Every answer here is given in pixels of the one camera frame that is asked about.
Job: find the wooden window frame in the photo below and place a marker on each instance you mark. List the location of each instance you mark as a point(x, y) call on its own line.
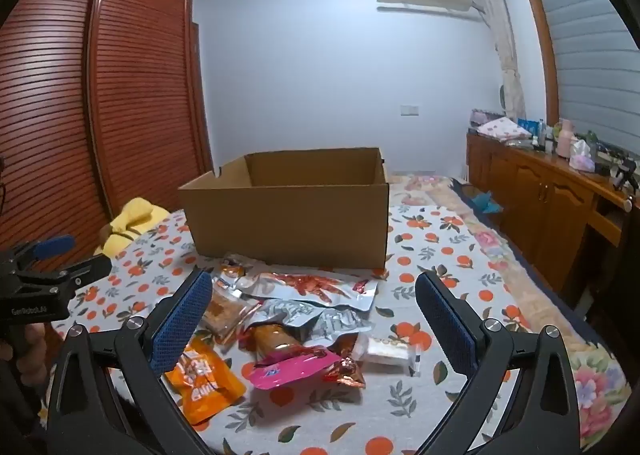
point(540, 35)

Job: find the brown cardboard box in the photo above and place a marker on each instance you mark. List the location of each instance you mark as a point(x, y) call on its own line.
point(285, 230)

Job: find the pink snack packet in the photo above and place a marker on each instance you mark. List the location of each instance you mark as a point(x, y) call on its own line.
point(285, 370)

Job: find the floral blanket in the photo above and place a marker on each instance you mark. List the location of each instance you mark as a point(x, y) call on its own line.
point(590, 385)

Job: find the black mini tripod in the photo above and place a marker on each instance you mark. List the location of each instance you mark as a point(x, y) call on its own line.
point(625, 172)

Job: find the purple patterned package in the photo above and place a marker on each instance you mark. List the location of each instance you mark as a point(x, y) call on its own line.
point(484, 116)

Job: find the grey window blind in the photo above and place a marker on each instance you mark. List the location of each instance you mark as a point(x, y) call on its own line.
point(595, 50)

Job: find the yellow plush pillow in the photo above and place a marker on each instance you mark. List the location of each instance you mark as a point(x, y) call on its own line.
point(132, 220)

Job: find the orange fruit print bedsheet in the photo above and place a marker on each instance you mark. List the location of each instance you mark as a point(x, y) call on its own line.
point(425, 245)

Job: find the white wall switch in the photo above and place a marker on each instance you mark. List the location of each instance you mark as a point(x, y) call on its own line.
point(410, 109)

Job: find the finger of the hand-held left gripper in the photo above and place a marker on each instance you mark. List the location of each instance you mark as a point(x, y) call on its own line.
point(90, 266)
point(52, 245)

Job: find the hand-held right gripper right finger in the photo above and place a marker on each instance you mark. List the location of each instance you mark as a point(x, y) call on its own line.
point(445, 320)

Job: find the folded floral cloth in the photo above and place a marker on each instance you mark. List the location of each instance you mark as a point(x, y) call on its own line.
point(502, 129)

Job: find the clear white cake packet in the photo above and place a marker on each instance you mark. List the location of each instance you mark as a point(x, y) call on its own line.
point(387, 350)

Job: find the purple tissue pack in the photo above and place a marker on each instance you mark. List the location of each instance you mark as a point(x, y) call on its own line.
point(582, 157)

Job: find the wooden sideboard cabinet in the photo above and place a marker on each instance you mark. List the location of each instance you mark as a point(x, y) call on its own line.
point(535, 205)

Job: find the silver grey snack packet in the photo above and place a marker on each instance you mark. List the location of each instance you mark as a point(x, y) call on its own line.
point(325, 320)

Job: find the wooden louvered wardrobe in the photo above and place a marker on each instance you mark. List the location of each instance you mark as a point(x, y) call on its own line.
point(100, 110)

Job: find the pink thermos bottle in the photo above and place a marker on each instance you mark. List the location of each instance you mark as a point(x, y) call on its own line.
point(565, 140)

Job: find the red foil snack packet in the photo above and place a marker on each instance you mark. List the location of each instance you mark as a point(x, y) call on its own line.
point(345, 370)

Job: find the person's left hand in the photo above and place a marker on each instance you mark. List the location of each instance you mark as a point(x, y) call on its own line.
point(32, 350)

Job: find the silver red-print snack packet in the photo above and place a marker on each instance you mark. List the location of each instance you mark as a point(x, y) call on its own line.
point(310, 287)

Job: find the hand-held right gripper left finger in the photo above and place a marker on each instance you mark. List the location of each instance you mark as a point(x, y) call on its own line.
point(182, 320)

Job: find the teal cloth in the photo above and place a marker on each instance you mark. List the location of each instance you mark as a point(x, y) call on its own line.
point(487, 202)

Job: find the blue box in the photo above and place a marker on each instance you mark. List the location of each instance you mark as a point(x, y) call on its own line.
point(527, 126)

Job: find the clear brown granola bar packet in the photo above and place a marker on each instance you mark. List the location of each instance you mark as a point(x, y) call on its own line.
point(225, 312)

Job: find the cream curtain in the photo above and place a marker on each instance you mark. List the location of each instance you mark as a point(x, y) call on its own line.
point(502, 45)

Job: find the small orange white snack packet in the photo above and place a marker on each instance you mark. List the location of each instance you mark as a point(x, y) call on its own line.
point(232, 280)

